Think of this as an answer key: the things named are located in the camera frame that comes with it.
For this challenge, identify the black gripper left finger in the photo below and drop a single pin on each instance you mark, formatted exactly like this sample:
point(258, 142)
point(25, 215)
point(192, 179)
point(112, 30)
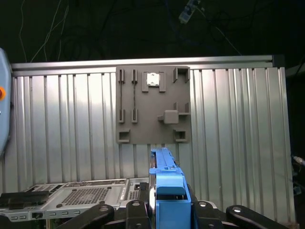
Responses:
point(135, 217)

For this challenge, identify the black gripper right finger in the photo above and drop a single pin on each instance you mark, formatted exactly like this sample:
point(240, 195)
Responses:
point(205, 217)

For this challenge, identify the hard disk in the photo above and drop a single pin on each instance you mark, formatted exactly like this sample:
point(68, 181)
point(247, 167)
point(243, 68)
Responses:
point(171, 214)

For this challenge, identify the grey parts rack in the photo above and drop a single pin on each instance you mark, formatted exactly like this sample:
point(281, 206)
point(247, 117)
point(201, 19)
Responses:
point(152, 114)

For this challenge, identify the black open PC case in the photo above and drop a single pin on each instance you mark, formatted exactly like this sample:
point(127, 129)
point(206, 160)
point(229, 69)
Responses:
point(21, 215)

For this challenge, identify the pale blue teach pendant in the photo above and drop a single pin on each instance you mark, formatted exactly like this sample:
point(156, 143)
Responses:
point(4, 107)

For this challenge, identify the white power strip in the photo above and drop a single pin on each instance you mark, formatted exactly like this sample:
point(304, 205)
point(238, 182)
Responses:
point(186, 15)

